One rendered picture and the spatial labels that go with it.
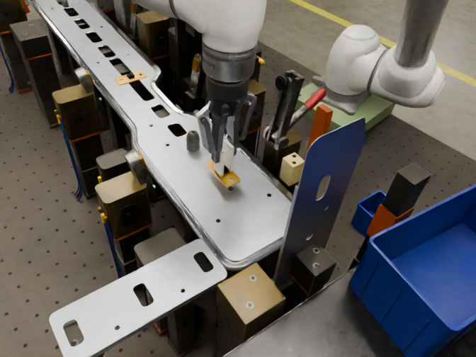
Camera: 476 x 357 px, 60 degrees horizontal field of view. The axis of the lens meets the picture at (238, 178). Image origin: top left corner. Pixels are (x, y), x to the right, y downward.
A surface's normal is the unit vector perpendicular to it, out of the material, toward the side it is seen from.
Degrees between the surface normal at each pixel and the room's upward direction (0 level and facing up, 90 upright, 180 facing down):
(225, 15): 91
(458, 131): 0
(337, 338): 0
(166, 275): 0
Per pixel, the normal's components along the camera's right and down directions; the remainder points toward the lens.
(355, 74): -0.52, 0.58
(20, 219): 0.06, -0.69
